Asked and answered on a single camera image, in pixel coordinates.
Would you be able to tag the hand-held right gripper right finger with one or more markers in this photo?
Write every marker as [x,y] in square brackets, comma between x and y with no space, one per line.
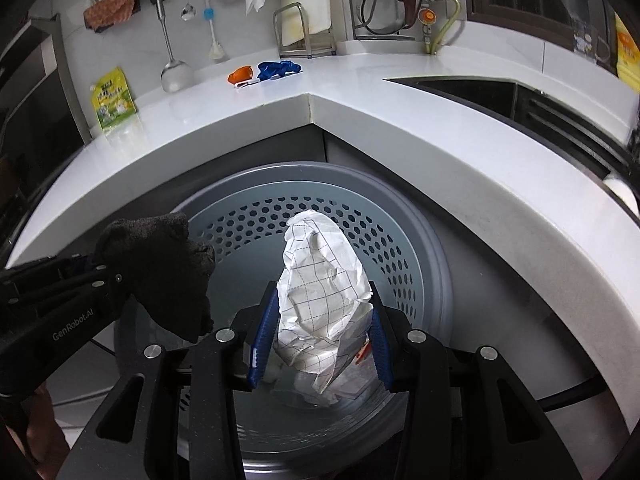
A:
[381,352]

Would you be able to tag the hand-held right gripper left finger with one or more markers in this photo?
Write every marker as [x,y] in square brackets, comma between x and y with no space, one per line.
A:
[262,342]

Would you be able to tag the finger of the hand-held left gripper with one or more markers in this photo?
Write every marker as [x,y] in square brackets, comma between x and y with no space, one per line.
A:
[92,272]

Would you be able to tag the red white cookie wrapper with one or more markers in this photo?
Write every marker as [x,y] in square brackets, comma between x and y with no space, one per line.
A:
[357,360]

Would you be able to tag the black cloth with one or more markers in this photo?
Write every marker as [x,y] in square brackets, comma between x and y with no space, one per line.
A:
[160,270]

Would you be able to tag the white checked cloth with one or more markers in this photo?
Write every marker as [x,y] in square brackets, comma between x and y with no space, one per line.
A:
[320,300]

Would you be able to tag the grey perforated trash bin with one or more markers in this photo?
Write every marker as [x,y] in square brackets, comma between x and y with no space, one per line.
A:
[240,220]

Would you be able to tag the person's left forearm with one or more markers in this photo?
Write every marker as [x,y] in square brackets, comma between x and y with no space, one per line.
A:
[45,425]

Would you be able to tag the green yellow sauce pouch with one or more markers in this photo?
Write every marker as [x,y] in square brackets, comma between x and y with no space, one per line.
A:
[114,102]

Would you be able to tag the metal spatula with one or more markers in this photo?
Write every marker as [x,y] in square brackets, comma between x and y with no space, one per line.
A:
[175,77]

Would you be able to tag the orange plastic wrapper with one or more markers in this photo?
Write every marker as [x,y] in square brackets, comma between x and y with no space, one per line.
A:
[239,75]

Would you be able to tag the blue white brush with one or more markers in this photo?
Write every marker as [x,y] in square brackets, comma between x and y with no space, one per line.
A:
[216,51]

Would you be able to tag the orange dish cloth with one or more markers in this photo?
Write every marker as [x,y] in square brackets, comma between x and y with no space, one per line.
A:
[112,7]

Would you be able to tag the black kitchen sink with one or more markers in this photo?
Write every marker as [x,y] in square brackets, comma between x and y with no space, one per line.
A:
[500,97]

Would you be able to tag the metal cutting board rack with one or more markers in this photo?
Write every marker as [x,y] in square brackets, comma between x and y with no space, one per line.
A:
[290,5]

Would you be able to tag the metal dish rack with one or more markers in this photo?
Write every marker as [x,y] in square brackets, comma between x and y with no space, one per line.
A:
[354,15]

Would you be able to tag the orange gas valve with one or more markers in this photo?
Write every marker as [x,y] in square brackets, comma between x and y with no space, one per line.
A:
[426,16]

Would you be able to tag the glass pot lid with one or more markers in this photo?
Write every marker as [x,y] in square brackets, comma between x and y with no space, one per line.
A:
[380,7]

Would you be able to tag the glass cup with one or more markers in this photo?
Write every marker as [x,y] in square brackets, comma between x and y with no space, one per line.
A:
[585,42]

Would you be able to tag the yellow oil bottle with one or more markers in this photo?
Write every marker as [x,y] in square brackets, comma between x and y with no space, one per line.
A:
[627,55]

